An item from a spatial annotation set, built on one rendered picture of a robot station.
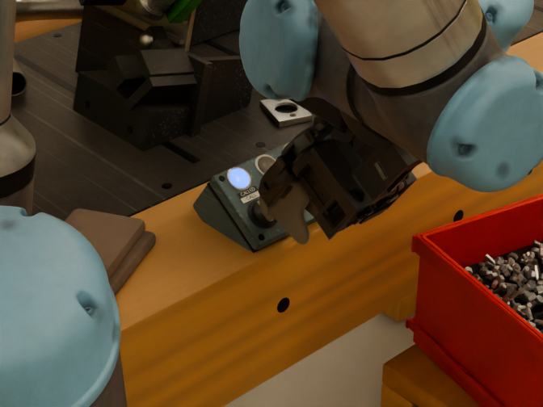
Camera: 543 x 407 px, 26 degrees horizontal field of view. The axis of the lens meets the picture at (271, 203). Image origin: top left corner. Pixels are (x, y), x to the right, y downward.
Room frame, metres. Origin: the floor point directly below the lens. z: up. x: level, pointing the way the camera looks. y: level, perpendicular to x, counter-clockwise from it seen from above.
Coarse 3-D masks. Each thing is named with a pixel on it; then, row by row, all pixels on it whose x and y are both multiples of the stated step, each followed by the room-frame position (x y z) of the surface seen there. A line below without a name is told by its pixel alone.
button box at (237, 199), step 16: (256, 160) 0.96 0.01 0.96; (224, 176) 0.93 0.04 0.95; (256, 176) 0.94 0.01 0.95; (208, 192) 0.93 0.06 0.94; (224, 192) 0.92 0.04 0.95; (240, 192) 0.92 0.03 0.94; (256, 192) 0.93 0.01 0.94; (208, 208) 0.93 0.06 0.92; (224, 208) 0.91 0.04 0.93; (240, 208) 0.91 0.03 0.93; (208, 224) 0.93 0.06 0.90; (224, 224) 0.91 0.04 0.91; (240, 224) 0.90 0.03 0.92; (256, 224) 0.89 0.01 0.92; (272, 224) 0.90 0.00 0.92; (240, 240) 0.90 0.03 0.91; (256, 240) 0.88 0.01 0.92; (272, 240) 0.89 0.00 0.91
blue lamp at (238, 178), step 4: (232, 172) 0.93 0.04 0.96; (236, 172) 0.93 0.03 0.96; (240, 172) 0.94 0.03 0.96; (244, 172) 0.94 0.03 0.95; (232, 176) 0.93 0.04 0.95; (236, 176) 0.93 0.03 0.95; (240, 176) 0.93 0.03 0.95; (244, 176) 0.93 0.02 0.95; (248, 176) 0.94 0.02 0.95; (232, 180) 0.93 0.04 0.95; (236, 180) 0.93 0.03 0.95; (240, 180) 0.93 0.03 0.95; (244, 180) 0.93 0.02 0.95; (248, 180) 0.93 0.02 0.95; (236, 184) 0.92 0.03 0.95; (240, 184) 0.92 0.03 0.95; (244, 184) 0.93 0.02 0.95
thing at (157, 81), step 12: (144, 84) 1.09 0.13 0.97; (156, 84) 1.08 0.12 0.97; (168, 84) 1.09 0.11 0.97; (180, 84) 1.10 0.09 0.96; (192, 84) 1.11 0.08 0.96; (132, 96) 1.10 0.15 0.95; (144, 96) 1.09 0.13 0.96; (156, 96) 1.10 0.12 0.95; (168, 96) 1.11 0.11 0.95; (180, 96) 1.12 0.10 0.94; (132, 108) 1.09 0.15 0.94
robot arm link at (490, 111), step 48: (336, 0) 0.55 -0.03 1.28; (384, 0) 0.54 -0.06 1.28; (432, 0) 0.55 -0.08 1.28; (384, 48) 0.55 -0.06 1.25; (432, 48) 0.55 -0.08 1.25; (480, 48) 0.57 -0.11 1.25; (384, 96) 0.57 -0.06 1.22; (432, 96) 0.56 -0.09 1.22; (480, 96) 0.55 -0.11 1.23; (528, 96) 0.56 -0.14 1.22; (432, 144) 0.55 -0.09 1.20; (480, 144) 0.54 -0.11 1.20; (528, 144) 0.56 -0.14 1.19
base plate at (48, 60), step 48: (48, 48) 1.33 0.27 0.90; (192, 48) 1.33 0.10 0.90; (48, 96) 1.20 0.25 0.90; (48, 144) 1.09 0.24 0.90; (96, 144) 1.09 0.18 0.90; (192, 144) 1.09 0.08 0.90; (240, 144) 1.09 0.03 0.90; (48, 192) 0.99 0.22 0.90; (96, 192) 0.99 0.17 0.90; (144, 192) 0.99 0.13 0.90
